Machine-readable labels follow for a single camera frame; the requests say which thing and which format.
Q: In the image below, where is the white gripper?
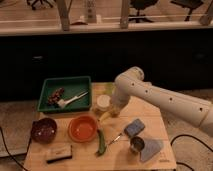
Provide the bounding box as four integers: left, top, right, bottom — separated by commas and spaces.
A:
111, 90, 130, 116

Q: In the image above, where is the yellow banana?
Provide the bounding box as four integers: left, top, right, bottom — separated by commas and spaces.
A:
98, 111, 114, 122

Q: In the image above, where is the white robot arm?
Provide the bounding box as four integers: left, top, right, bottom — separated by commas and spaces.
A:
111, 67, 213, 137

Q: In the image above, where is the red bowl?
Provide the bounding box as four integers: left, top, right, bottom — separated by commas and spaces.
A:
68, 115, 98, 143

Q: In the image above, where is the dark purple bowl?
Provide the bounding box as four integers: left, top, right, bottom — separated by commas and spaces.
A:
31, 118, 57, 144

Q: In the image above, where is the green leafy vegetable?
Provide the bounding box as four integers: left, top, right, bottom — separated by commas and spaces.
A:
104, 82, 114, 95

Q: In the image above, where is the white round container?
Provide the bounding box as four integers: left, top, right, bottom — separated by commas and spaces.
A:
96, 95, 110, 111

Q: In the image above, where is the blue sponge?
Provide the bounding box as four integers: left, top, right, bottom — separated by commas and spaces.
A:
124, 119, 145, 137

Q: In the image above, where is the metal spoon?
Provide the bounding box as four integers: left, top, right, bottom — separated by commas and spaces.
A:
107, 133, 122, 146

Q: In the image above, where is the green plastic tray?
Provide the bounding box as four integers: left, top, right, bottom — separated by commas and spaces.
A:
37, 76, 92, 113

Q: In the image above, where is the metal cup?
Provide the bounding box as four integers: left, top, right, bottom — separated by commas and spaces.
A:
130, 136, 145, 153

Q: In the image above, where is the green cucumber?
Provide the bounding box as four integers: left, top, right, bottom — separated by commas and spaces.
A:
96, 130, 106, 156

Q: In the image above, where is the white brush in tray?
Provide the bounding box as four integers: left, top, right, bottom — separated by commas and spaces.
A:
57, 92, 87, 108

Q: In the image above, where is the grey cloth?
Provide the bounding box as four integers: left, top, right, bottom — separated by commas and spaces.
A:
140, 139, 164, 162

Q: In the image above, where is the brown grapes bunch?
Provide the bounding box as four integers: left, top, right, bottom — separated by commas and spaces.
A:
47, 88, 64, 105

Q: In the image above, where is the black office chair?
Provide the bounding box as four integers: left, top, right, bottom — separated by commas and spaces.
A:
129, 0, 158, 23

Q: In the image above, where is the wooden block eraser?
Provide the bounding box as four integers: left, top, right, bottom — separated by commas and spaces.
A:
45, 145, 72, 164

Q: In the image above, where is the black cable right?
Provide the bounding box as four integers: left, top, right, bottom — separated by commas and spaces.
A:
170, 133, 213, 170

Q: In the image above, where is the black cable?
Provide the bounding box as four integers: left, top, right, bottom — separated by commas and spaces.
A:
170, 133, 213, 170
0, 125, 31, 171

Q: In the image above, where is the black cable left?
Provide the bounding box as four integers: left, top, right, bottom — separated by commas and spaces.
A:
0, 125, 31, 171

